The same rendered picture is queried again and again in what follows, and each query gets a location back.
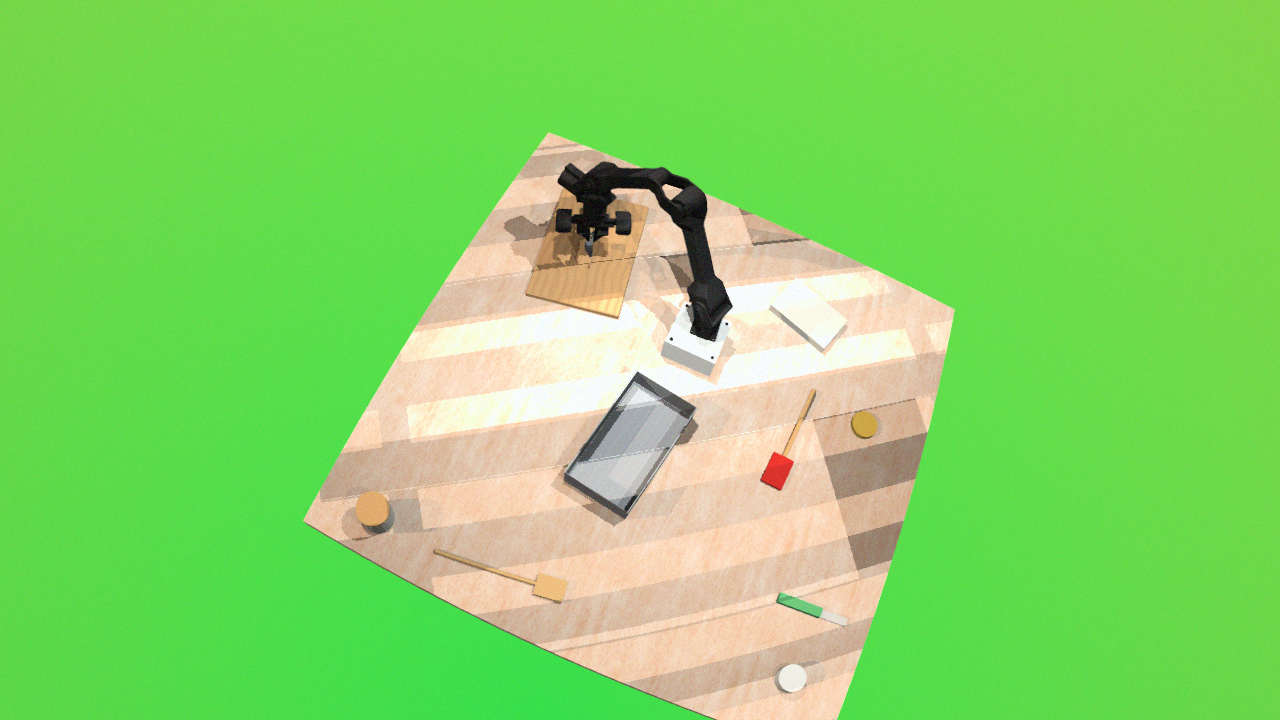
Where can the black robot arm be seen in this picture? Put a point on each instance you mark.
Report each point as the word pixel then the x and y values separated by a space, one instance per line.
pixel 687 210

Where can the grey cylinder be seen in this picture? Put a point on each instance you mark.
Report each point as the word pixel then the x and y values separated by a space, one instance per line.
pixel 790 678

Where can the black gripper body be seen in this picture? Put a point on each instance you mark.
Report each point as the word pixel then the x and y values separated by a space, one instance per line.
pixel 600 220

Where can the light brown wooden board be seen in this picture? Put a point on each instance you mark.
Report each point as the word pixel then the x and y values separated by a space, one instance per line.
pixel 564 275

